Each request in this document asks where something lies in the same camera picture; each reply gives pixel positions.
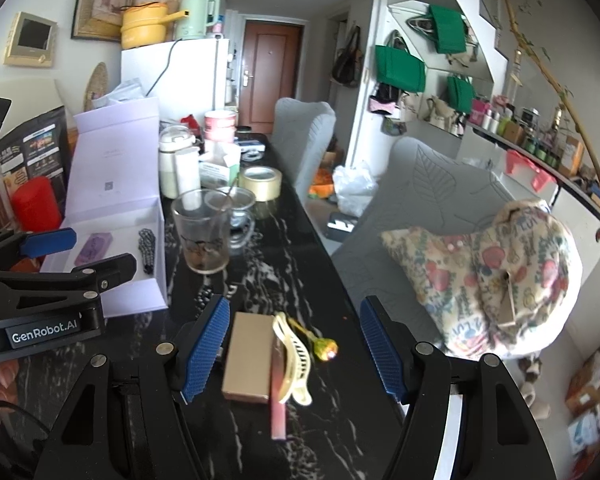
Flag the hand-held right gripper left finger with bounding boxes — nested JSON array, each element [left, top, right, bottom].
[[32, 294, 231, 480]]

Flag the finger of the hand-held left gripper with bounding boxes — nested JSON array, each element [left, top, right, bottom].
[[0, 253, 138, 311], [0, 227, 77, 276]]

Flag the white tissue bag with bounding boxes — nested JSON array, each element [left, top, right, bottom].
[[92, 78, 146, 108]]

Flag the black power cord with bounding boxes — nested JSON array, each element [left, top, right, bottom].
[[146, 37, 181, 97]]

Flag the black polka dot scrunchie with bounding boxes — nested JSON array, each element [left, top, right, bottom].
[[137, 228, 156, 276]]

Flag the copper stirring spoon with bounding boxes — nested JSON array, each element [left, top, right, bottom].
[[215, 180, 239, 241]]

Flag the gold cardboard box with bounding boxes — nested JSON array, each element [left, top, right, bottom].
[[221, 312, 276, 405]]

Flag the brown cardboard boxes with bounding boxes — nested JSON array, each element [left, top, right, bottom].
[[565, 345, 600, 416]]

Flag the brown door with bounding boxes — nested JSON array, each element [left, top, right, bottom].
[[240, 19, 301, 136]]

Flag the black floor box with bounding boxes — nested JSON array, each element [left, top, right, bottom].
[[327, 212, 356, 236]]

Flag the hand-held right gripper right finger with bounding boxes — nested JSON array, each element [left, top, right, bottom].
[[358, 295, 561, 480]]

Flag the pink bar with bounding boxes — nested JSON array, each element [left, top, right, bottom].
[[270, 335, 291, 441]]

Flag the black snack bag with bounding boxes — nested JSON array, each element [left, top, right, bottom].
[[0, 105, 73, 241]]

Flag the white gift box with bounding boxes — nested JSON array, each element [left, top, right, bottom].
[[40, 96, 170, 318]]

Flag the white plastic bag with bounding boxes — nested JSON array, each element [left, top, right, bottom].
[[332, 162, 378, 216]]

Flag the white fridge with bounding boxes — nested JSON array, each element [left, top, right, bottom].
[[120, 37, 231, 123]]

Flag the black cable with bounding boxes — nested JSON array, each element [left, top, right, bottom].
[[0, 399, 53, 438]]

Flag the beige wall panel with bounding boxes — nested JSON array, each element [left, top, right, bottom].
[[3, 11, 58, 67]]

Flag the tall clear glass mug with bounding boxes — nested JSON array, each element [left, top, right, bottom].
[[171, 190, 231, 275]]

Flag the bamboo branch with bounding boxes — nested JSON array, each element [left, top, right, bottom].
[[495, 0, 600, 186]]

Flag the hanging brown bags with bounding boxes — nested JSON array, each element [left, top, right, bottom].
[[330, 25, 363, 88]]

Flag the white paper roll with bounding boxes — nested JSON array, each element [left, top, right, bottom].
[[175, 147, 201, 196]]

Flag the yellow pot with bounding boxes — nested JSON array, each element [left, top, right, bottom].
[[120, 2, 183, 51]]

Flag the pink plastic bag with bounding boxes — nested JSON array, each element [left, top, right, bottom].
[[505, 150, 556, 191]]

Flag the woven straw fan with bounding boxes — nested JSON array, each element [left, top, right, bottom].
[[82, 61, 110, 111]]

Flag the beige tape roll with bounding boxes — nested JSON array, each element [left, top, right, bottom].
[[238, 166, 282, 204]]

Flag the floral cushion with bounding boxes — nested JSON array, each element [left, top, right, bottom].
[[380, 199, 583, 361]]

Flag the red canister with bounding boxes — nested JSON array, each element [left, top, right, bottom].
[[11, 176, 63, 233]]

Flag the green electric kettle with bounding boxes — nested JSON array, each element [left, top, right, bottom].
[[174, 0, 221, 41]]

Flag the cream hair claw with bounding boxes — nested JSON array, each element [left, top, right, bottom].
[[272, 312, 313, 406]]

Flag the person's left hand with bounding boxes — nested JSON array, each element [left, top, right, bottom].
[[0, 357, 31, 428]]

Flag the small purple box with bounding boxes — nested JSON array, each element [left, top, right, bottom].
[[75, 232, 113, 266]]

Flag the grey quilted chair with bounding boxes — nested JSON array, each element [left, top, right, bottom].
[[330, 136, 531, 356], [271, 97, 337, 196]]

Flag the row of bottles and jars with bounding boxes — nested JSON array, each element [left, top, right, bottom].
[[472, 95, 600, 211]]

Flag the green tote bag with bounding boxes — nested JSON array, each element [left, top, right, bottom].
[[374, 45, 427, 93], [446, 74, 476, 113], [428, 4, 468, 55]]

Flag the orange toy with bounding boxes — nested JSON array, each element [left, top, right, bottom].
[[307, 167, 336, 198]]

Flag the white green medicine box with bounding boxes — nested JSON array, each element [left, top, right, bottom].
[[198, 152, 241, 188]]

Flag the white tumbler with clear lid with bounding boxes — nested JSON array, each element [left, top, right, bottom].
[[158, 125, 201, 200]]

